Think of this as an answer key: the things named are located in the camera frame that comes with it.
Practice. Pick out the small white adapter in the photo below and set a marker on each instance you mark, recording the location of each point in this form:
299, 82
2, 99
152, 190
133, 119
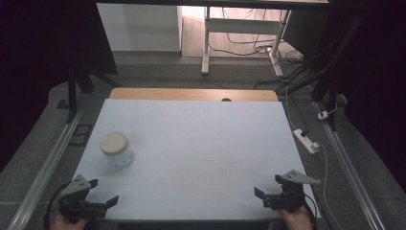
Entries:
323, 115

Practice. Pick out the cream white round bowl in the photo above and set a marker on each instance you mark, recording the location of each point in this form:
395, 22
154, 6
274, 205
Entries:
114, 143

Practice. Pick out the clear plastic jar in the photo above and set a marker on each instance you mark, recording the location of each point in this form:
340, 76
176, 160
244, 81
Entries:
122, 160

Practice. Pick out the white desk frame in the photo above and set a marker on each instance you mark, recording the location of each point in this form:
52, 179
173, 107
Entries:
242, 25

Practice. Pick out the person's left hand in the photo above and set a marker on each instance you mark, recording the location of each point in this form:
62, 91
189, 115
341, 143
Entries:
67, 224

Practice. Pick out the metal floor rail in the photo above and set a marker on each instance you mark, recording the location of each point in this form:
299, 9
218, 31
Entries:
351, 172
41, 179

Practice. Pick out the white power strip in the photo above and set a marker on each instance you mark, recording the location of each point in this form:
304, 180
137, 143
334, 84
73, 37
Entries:
307, 143

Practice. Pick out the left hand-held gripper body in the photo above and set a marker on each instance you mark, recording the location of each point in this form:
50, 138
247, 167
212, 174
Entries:
75, 187

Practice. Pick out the black plug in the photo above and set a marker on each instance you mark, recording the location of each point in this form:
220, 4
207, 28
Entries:
304, 132

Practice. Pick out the white table mat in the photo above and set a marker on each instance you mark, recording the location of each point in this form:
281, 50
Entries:
198, 150

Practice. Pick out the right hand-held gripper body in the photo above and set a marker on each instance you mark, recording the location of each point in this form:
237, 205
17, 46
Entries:
288, 196

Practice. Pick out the person's right hand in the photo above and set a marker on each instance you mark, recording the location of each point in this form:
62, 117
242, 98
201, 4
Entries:
297, 220

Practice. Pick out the white cabinet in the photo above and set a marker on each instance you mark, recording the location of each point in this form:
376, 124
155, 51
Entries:
140, 28

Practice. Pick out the dark curtain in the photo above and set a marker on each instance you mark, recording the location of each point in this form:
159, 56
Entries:
35, 64
383, 80

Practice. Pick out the wooden table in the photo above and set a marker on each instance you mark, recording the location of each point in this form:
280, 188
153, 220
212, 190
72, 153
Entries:
178, 94

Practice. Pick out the black floor bracket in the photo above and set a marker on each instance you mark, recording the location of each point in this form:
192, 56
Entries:
80, 135

